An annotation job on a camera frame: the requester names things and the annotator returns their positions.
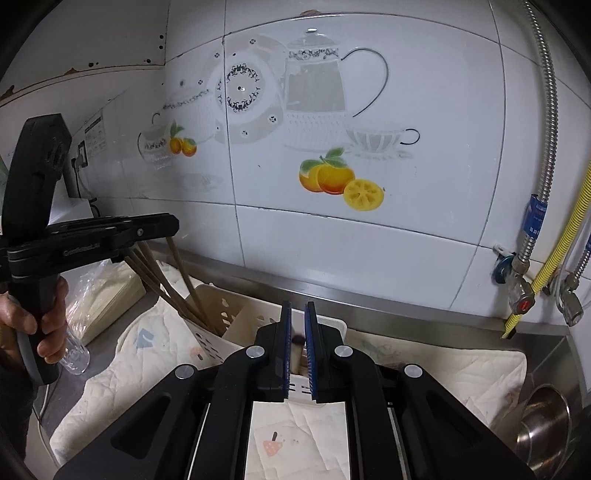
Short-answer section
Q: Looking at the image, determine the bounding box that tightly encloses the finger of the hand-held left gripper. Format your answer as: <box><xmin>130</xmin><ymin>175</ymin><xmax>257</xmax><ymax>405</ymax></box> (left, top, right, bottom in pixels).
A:
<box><xmin>44</xmin><ymin>212</ymin><xmax>181</xmax><ymax>245</ymax></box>

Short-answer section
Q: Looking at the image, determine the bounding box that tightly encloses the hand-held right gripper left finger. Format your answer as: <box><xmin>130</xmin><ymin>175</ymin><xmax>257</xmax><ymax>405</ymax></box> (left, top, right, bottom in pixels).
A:
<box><xmin>53</xmin><ymin>300</ymin><xmax>293</xmax><ymax>480</ymax></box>

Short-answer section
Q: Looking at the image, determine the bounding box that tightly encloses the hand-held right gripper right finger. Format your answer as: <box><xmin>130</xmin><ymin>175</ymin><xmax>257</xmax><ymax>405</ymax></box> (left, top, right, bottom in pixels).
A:
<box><xmin>305</xmin><ymin>301</ymin><xmax>536</xmax><ymax>480</ymax></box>

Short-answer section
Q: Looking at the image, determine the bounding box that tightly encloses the long brown chopstick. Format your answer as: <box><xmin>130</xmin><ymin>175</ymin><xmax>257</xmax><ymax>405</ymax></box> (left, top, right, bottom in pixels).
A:
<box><xmin>290</xmin><ymin>336</ymin><xmax>306</xmax><ymax>374</ymax></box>

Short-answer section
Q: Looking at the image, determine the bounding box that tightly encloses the row of wooden chopsticks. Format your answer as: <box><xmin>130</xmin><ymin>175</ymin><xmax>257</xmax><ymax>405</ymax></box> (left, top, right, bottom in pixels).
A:
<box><xmin>124</xmin><ymin>236</ymin><xmax>222</xmax><ymax>335</ymax></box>

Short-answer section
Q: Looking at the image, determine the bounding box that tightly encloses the beige plastic utensil holder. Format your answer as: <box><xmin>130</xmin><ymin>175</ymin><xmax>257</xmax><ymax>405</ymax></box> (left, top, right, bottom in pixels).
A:
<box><xmin>178</xmin><ymin>284</ymin><xmax>347</xmax><ymax>407</ymax></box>

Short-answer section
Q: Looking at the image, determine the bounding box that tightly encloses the person's left hand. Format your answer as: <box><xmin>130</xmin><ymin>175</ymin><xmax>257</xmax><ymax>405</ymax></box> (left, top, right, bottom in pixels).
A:
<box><xmin>0</xmin><ymin>277</ymin><xmax>70</xmax><ymax>370</ymax></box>

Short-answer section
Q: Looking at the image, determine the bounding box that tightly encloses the pale block in plastic bag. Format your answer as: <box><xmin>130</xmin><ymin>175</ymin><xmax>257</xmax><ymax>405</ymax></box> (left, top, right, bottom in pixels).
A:
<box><xmin>65</xmin><ymin>263</ymin><xmax>148</xmax><ymax>344</ymax></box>

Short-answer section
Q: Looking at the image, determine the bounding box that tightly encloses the white printed quilted mat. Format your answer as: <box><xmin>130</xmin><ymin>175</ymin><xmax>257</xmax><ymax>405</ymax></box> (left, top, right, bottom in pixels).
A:
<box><xmin>48</xmin><ymin>261</ymin><xmax>527</xmax><ymax>480</ymax></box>

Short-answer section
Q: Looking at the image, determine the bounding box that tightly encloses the clear glass jar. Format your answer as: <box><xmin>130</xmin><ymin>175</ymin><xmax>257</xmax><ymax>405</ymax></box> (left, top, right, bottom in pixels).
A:
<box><xmin>59</xmin><ymin>330</ymin><xmax>90</xmax><ymax>377</ymax></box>

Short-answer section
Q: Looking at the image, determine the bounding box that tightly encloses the valve with red knob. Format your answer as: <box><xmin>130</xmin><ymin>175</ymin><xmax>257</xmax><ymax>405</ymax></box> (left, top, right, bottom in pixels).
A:
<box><xmin>492</xmin><ymin>244</ymin><xmax>537</xmax><ymax>317</ymax></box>

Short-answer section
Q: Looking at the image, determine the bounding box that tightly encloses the metal bowl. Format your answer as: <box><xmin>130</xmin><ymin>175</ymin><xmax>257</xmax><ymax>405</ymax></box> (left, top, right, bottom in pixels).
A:
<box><xmin>515</xmin><ymin>385</ymin><xmax>573</xmax><ymax>480</ymax></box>

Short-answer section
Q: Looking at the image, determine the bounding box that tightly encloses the plain metal valve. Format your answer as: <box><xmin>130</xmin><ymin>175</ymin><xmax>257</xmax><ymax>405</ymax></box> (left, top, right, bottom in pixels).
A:
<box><xmin>551</xmin><ymin>272</ymin><xmax>585</xmax><ymax>328</ymax></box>

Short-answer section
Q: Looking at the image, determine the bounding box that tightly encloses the black power cable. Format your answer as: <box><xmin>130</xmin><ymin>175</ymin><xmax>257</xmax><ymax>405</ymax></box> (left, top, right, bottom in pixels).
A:
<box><xmin>69</xmin><ymin>157</ymin><xmax>101</xmax><ymax>217</ymax></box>

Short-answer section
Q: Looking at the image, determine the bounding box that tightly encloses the white wall label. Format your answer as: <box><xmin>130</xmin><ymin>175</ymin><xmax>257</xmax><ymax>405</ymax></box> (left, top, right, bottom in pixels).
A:
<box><xmin>84</xmin><ymin>115</ymin><xmax>108</xmax><ymax>158</ymax></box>

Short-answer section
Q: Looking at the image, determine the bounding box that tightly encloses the braided steel hose blue label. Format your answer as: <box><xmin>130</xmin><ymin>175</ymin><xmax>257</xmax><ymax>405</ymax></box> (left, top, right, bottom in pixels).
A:
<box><xmin>517</xmin><ymin>0</ymin><xmax>557</xmax><ymax>278</ymax></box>
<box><xmin>573</xmin><ymin>231</ymin><xmax>591</xmax><ymax>283</ymax></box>

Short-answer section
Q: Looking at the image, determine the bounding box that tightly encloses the yellow corrugated gas hose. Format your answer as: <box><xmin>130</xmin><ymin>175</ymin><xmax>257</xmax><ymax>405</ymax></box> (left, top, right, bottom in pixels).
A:
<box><xmin>502</xmin><ymin>161</ymin><xmax>591</xmax><ymax>340</ymax></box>

